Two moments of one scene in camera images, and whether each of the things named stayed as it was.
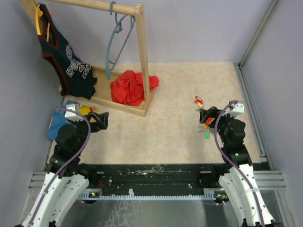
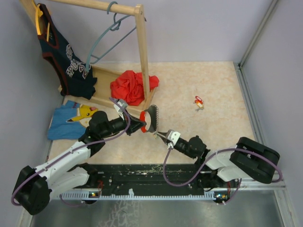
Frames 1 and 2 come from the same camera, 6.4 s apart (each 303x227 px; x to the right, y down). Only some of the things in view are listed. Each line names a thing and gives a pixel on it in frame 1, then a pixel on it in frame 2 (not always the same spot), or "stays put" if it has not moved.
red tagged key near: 199,101 stays put
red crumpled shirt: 128,88 stays put
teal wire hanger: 112,39 → 98,34
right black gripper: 212,112 → 166,141
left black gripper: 101,122 → 134,124
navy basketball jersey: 77,76 stays put
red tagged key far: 198,98 stays put
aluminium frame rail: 267,178 stays put
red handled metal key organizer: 208,121 → 154,111
